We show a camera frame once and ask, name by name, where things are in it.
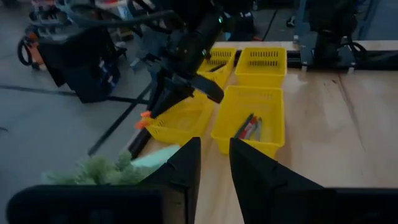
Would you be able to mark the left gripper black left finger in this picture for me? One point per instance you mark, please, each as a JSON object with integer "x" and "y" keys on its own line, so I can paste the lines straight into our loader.
{"x": 183, "y": 174}

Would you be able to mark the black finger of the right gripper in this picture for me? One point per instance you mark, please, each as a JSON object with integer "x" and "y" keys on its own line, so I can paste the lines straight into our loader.
{"x": 163, "y": 102}
{"x": 180, "y": 96}

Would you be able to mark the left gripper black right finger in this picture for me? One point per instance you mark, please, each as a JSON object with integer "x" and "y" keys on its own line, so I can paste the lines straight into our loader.
{"x": 267, "y": 186}

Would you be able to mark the black marker pen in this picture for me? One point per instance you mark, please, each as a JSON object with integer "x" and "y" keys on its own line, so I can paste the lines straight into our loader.
{"x": 217, "y": 67}

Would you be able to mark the red crayon Madter print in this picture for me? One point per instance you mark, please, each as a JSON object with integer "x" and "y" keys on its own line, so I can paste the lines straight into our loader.
{"x": 249, "y": 128}

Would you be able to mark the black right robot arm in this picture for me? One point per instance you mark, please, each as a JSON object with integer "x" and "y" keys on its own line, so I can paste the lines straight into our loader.
{"x": 199, "y": 34}

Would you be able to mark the yellow plastic slotted bin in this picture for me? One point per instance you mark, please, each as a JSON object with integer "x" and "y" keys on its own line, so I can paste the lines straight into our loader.
{"x": 261, "y": 74}
{"x": 224, "y": 77}
{"x": 183, "y": 124}
{"x": 236, "y": 102}

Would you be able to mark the mint green stapler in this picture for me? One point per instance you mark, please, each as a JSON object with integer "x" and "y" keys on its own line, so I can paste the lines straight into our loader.
{"x": 155, "y": 157}

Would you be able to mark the green plant in white pot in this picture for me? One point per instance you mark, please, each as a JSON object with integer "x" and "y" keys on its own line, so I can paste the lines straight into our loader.
{"x": 99, "y": 171}

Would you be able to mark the dark blue equipment case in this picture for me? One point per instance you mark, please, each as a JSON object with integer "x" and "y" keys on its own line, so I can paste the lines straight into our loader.
{"x": 81, "y": 68}

